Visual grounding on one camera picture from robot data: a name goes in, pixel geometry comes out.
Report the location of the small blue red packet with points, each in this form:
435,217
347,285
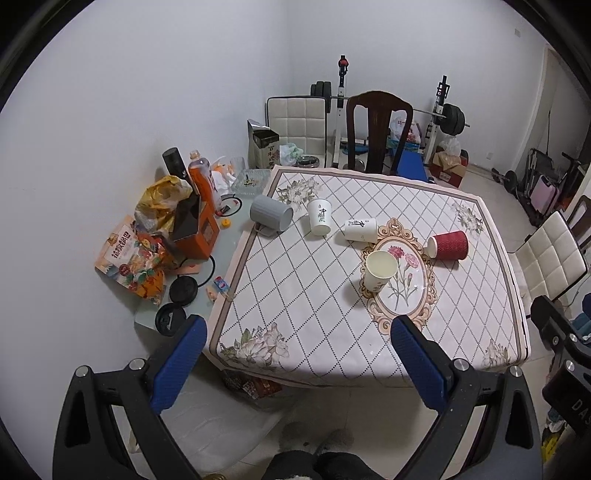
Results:
221,284

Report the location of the red ribbed paper cup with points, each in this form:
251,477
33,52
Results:
450,244

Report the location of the colourful snack packet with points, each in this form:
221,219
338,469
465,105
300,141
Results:
131,258

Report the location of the orange juice bottle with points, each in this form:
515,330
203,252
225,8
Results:
203,180

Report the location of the green white plastic bag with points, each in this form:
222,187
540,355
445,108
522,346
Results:
291,154

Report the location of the white padded chair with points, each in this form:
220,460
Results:
549,254
295,122

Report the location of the tall white printed paper cup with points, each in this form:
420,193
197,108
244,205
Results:
320,219

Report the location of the short white printed paper cup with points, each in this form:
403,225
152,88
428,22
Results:
360,230

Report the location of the clear drinking glass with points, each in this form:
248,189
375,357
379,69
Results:
236,165

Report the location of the red packets under table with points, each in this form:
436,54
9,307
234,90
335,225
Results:
249,385

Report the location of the black dumbbell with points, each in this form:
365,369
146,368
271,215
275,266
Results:
508,177

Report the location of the brown printed carton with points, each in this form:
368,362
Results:
263,150

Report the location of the dark wooden chair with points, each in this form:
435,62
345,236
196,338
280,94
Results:
378,131

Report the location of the orange carton box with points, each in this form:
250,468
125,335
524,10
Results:
196,230

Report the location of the white padded chair back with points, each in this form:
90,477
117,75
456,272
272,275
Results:
295,122

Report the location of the blue weight bench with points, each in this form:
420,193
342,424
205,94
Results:
411,166

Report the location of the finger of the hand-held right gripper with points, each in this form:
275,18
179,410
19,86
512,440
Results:
551,321

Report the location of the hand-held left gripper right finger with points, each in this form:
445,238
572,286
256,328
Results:
415,364

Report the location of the black cup lid with flap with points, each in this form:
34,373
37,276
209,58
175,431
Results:
170,318

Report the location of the white red plastic bag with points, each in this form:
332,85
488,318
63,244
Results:
402,127

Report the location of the white squat rack post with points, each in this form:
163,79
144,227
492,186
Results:
340,97
438,115

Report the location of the cream paper cup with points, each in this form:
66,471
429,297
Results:
379,272

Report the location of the cardboard box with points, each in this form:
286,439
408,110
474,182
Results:
450,170

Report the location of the glass tray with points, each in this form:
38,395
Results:
249,181

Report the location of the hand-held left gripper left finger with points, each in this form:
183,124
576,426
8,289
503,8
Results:
180,364

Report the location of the black thermos bottle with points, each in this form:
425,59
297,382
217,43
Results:
173,161

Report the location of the pink suitcase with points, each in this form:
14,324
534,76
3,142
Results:
544,196

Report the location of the barbell with black plates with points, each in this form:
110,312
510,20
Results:
450,119

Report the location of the grey ribbed cup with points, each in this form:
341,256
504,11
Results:
270,213

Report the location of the floral diamond-pattern tablecloth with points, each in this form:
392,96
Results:
300,286

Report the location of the yellow plastic bag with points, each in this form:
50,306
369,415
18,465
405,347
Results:
159,198

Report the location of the plain black cup lid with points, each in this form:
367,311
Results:
183,290

